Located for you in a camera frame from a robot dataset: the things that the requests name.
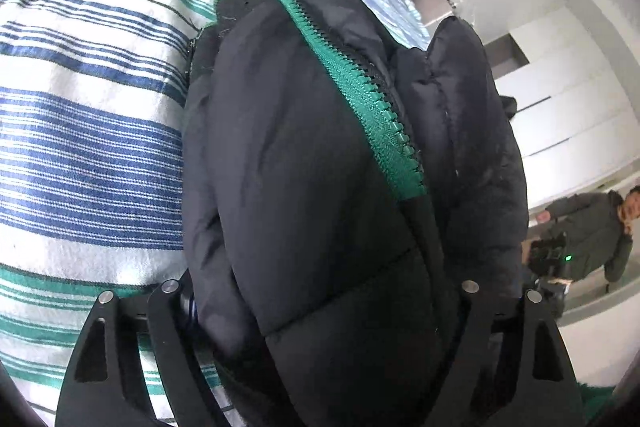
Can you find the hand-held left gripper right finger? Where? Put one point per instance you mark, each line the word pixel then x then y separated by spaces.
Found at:
pixel 467 337

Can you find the green rug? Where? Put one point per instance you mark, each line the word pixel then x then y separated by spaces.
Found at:
pixel 597 402

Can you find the blue green striped bed sheet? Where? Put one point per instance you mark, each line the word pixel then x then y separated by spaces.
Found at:
pixel 90 132

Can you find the white wardrobe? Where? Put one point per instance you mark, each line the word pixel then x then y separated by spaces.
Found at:
pixel 570 107

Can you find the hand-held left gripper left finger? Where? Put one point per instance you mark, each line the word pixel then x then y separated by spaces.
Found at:
pixel 172 332

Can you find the black puffer jacket green zipper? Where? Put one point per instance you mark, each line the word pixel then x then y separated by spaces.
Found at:
pixel 280 167

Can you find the black device with green light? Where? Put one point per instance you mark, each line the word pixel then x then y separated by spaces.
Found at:
pixel 547 252

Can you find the white nightstand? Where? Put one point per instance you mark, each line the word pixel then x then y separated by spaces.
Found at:
pixel 435 4

